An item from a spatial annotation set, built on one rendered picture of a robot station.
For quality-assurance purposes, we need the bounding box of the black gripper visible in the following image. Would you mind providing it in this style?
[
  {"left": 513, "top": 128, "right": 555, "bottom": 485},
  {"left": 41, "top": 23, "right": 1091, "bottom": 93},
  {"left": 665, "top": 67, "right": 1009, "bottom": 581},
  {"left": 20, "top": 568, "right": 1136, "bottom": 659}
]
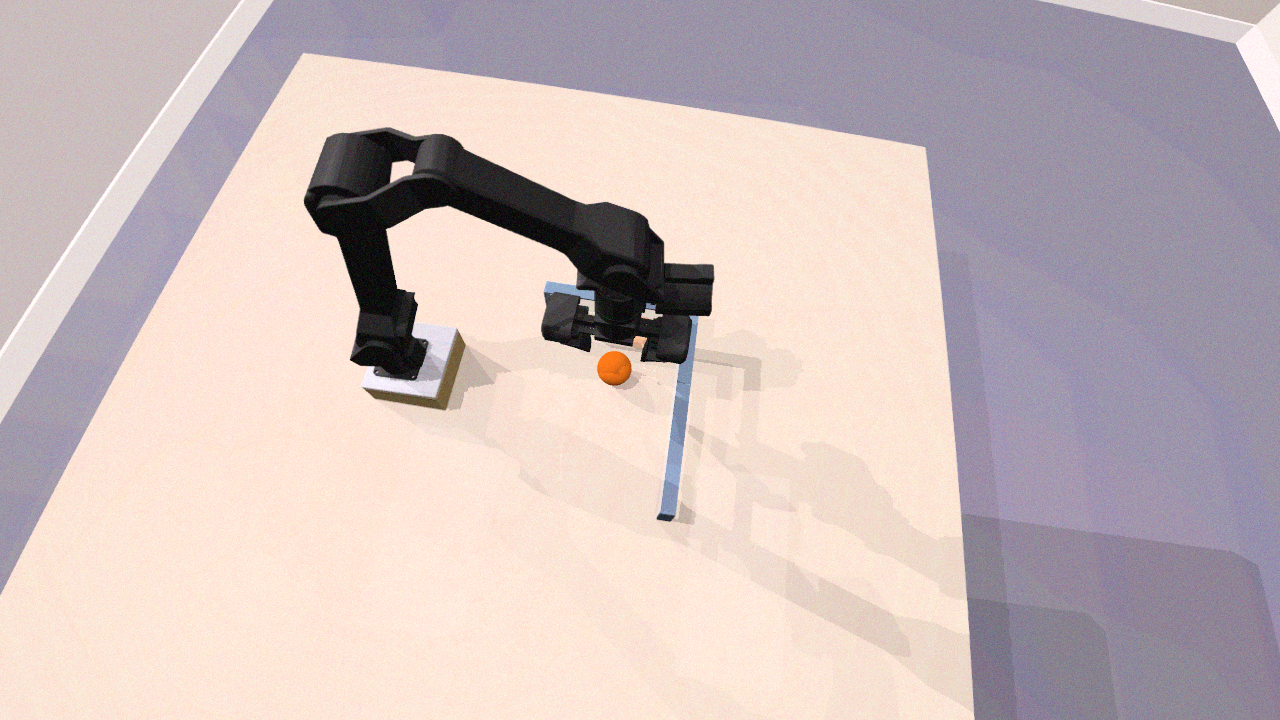
[{"left": 541, "top": 292, "right": 692, "bottom": 364}]

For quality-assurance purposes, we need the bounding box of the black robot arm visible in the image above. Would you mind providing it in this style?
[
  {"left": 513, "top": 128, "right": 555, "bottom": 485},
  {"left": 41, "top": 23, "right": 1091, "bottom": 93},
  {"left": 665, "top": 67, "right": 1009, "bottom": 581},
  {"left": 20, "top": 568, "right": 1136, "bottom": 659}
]
[{"left": 305, "top": 127, "right": 716, "bottom": 380}]

